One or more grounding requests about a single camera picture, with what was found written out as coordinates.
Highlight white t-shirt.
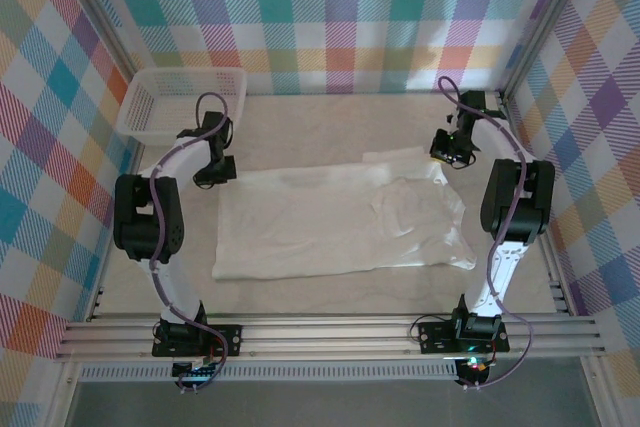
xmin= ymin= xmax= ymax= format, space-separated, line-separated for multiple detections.
xmin=211 ymin=145 xmax=479 ymax=282

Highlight white perforated plastic basket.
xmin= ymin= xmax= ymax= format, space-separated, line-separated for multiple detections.
xmin=118 ymin=66 xmax=250 ymax=146

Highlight right electronics board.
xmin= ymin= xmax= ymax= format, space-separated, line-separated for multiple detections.
xmin=457 ymin=355 xmax=494 ymax=378

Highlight electronics board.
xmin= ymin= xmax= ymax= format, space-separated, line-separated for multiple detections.
xmin=172 ymin=356 xmax=221 ymax=381
xmin=457 ymin=355 xmax=494 ymax=378

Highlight left electronics board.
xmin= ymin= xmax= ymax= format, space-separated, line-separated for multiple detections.
xmin=172 ymin=356 xmax=221 ymax=381

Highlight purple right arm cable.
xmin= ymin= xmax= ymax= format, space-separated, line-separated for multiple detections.
xmin=437 ymin=75 xmax=534 ymax=391

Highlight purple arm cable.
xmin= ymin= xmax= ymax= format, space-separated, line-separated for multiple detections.
xmin=437 ymin=75 xmax=534 ymax=391
xmin=148 ymin=91 xmax=232 ymax=363

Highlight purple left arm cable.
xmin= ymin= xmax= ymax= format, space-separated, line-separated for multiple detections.
xmin=148 ymin=91 xmax=232 ymax=363

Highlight left aluminium frame post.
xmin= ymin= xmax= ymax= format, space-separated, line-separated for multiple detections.
xmin=58 ymin=0 xmax=146 ymax=93

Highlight aluminium frame post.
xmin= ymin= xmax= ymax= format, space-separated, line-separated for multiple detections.
xmin=58 ymin=0 xmax=146 ymax=93
xmin=497 ymin=0 xmax=599 ymax=103

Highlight right aluminium frame post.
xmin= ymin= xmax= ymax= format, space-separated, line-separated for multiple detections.
xmin=497 ymin=0 xmax=599 ymax=103

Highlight right aluminium side rail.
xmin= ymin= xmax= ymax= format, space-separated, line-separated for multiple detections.
xmin=497 ymin=89 xmax=621 ymax=427

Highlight aluminium side rail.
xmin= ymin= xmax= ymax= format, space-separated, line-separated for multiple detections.
xmin=47 ymin=139 xmax=146 ymax=427
xmin=497 ymin=89 xmax=621 ymax=427

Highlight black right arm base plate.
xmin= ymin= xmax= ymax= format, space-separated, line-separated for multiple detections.
xmin=418 ymin=320 xmax=510 ymax=354

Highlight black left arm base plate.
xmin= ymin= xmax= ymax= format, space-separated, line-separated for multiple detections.
xmin=151 ymin=324 xmax=244 ymax=357

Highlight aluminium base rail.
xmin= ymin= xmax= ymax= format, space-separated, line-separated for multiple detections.
xmin=53 ymin=314 xmax=609 ymax=363

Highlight grey slotted cable duct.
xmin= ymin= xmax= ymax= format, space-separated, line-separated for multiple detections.
xmin=79 ymin=359 xmax=461 ymax=383

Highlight left aluminium side rail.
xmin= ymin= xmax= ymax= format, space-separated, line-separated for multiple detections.
xmin=47 ymin=139 xmax=146 ymax=427

